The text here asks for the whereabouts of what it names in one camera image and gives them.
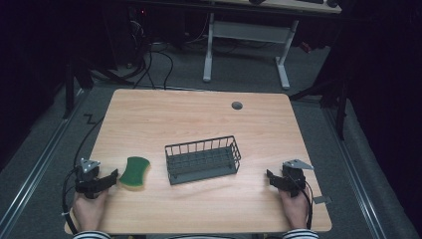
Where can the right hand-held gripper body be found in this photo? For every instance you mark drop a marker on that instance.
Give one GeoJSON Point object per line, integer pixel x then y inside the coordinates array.
{"type": "Point", "coordinates": [293, 176]}

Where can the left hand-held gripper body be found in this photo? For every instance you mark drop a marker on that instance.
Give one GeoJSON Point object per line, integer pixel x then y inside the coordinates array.
{"type": "Point", "coordinates": [87, 172]}

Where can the green and yellow sponge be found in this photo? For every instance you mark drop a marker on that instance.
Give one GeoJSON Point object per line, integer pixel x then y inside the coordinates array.
{"type": "Point", "coordinates": [134, 173]}

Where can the person's left hand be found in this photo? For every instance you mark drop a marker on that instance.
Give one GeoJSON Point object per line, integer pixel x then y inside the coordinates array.
{"type": "Point", "coordinates": [89, 210]}

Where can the person's right hand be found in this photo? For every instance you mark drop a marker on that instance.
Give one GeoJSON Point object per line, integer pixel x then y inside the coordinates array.
{"type": "Point", "coordinates": [294, 209]}

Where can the black metal stand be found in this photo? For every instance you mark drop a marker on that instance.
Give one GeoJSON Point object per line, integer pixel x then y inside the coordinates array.
{"type": "Point", "coordinates": [74, 86]}
{"type": "Point", "coordinates": [335, 96]}

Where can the black computer tower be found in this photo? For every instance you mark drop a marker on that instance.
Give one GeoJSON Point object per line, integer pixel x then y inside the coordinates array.
{"type": "Point", "coordinates": [129, 33]}

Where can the white-framed wooden desk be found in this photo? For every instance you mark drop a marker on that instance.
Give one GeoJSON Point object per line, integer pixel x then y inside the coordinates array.
{"type": "Point", "coordinates": [249, 31]}

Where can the small grey table edge bracket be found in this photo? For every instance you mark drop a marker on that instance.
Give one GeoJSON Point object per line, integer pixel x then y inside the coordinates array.
{"type": "Point", "coordinates": [322, 199]}

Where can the metal floor rail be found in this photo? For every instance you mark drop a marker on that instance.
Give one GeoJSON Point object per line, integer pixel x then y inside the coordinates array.
{"type": "Point", "coordinates": [355, 179]}
{"type": "Point", "coordinates": [36, 166]}

